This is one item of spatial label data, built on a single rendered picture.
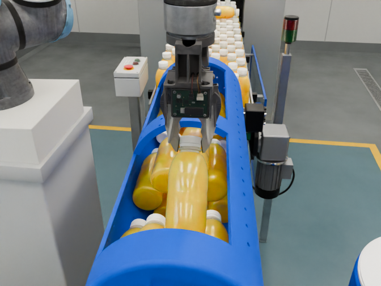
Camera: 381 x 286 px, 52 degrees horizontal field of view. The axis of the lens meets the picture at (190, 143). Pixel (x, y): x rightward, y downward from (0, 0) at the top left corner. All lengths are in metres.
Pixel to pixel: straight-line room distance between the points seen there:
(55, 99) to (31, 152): 0.15
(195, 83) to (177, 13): 0.10
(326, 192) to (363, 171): 0.43
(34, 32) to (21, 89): 0.14
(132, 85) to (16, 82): 0.64
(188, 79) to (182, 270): 0.26
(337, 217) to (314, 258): 0.41
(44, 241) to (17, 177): 0.20
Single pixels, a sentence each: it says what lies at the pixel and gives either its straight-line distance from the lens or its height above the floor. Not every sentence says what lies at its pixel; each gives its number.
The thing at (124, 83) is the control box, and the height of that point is 1.06.
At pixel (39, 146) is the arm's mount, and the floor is 1.19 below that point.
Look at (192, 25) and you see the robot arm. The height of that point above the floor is 1.50.
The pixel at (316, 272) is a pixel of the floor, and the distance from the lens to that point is 2.26.
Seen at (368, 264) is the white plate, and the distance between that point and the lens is 0.87.
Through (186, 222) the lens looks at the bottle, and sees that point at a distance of 0.64.
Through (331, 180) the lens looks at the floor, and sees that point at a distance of 2.94.
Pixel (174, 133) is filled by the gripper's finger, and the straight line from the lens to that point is 0.67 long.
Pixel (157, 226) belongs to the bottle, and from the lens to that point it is 0.72.
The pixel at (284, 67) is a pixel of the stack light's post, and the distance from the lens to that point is 1.79.
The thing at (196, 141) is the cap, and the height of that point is 1.29.
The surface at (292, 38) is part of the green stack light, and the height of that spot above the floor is 1.18.
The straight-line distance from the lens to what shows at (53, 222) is 1.03.
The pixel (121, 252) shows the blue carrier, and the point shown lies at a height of 1.22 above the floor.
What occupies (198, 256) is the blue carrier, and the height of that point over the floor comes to 1.23.
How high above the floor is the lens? 1.63
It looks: 30 degrees down
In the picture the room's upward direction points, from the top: straight up
